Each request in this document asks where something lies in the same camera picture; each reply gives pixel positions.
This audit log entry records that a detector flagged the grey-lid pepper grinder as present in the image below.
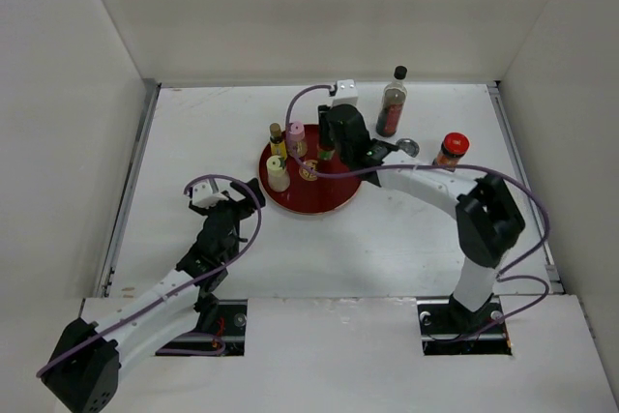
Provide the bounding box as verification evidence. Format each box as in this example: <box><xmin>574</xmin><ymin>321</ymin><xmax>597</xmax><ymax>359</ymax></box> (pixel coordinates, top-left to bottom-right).
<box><xmin>396</xmin><ymin>138</ymin><xmax>420</xmax><ymax>158</ymax></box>

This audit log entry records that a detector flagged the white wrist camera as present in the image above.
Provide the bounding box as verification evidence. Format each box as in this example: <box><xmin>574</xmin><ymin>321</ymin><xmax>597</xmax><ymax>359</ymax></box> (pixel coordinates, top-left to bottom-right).
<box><xmin>329</xmin><ymin>79</ymin><xmax>359</xmax><ymax>106</ymax></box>
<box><xmin>186</xmin><ymin>179</ymin><xmax>227</xmax><ymax>209</ymax></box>

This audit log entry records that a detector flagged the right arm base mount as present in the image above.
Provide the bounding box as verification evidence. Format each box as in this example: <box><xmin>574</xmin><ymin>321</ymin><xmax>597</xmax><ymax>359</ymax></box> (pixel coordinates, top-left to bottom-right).
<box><xmin>416</xmin><ymin>297</ymin><xmax>512</xmax><ymax>356</ymax></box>

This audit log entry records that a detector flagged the yellow-lid spice shaker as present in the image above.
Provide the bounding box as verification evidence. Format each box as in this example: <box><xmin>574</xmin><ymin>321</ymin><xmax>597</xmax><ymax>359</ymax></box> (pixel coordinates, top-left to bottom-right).
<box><xmin>265</xmin><ymin>155</ymin><xmax>290</xmax><ymax>192</ymax></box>

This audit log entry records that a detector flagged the green-label sauce bottle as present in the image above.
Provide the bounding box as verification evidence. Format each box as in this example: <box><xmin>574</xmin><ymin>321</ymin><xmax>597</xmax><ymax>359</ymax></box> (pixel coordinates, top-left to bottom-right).
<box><xmin>316</xmin><ymin>140</ymin><xmax>335</xmax><ymax>173</ymax></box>

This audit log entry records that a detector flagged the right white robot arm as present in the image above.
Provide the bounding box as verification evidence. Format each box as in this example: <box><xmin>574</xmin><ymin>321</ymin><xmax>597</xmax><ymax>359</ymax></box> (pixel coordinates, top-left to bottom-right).
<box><xmin>318</xmin><ymin>103</ymin><xmax>525</xmax><ymax>332</ymax></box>

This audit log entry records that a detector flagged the round red lacquer tray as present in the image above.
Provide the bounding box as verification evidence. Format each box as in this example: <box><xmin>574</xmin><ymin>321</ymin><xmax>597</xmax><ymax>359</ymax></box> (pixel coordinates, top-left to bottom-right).
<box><xmin>258</xmin><ymin>124</ymin><xmax>361</xmax><ymax>215</ymax></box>

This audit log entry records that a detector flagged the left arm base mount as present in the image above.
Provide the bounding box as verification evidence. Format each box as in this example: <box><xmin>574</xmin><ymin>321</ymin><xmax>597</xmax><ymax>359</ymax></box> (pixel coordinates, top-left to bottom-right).
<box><xmin>156</xmin><ymin>300</ymin><xmax>249</xmax><ymax>357</ymax></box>

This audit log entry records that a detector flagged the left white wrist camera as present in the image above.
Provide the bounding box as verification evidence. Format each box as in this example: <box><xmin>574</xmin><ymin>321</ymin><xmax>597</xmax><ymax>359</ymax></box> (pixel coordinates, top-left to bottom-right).
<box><xmin>186</xmin><ymin>179</ymin><xmax>227</xmax><ymax>209</ymax></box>

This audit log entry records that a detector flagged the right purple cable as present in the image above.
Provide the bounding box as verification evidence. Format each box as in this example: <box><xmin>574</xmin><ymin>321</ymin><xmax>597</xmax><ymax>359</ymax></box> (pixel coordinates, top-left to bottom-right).
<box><xmin>285</xmin><ymin>84</ymin><xmax>552</xmax><ymax>341</ymax></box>

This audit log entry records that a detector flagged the red-lid chili sauce jar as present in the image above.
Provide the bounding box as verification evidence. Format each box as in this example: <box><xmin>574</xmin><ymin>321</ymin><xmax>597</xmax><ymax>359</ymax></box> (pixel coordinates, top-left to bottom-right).
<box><xmin>432</xmin><ymin>132</ymin><xmax>470</xmax><ymax>171</ymax></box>

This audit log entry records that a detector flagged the dark soy sauce bottle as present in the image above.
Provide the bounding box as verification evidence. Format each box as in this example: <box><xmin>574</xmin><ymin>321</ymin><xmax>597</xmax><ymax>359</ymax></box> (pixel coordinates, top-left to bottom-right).
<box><xmin>375</xmin><ymin>66</ymin><xmax>407</xmax><ymax>137</ymax></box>

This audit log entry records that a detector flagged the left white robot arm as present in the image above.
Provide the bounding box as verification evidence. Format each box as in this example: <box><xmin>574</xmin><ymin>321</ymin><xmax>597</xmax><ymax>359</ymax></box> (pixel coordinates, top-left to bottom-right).
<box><xmin>37</xmin><ymin>175</ymin><xmax>265</xmax><ymax>412</ymax></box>

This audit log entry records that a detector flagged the small yellow-label oil bottle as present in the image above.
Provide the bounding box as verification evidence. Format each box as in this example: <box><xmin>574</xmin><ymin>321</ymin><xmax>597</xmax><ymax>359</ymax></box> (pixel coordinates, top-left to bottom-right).
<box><xmin>269</xmin><ymin>123</ymin><xmax>287</xmax><ymax>161</ymax></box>

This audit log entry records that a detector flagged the pink-lid spice shaker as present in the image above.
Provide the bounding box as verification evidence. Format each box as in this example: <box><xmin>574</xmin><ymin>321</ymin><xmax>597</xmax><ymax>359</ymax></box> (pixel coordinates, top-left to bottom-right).
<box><xmin>286</xmin><ymin>121</ymin><xmax>308</xmax><ymax>159</ymax></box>

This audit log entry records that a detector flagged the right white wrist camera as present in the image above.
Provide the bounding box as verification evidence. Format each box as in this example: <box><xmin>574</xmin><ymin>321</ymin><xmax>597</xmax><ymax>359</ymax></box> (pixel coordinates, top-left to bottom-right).
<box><xmin>329</xmin><ymin>79</ymin><xmax>359</xmax><ymax>106</ymax></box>

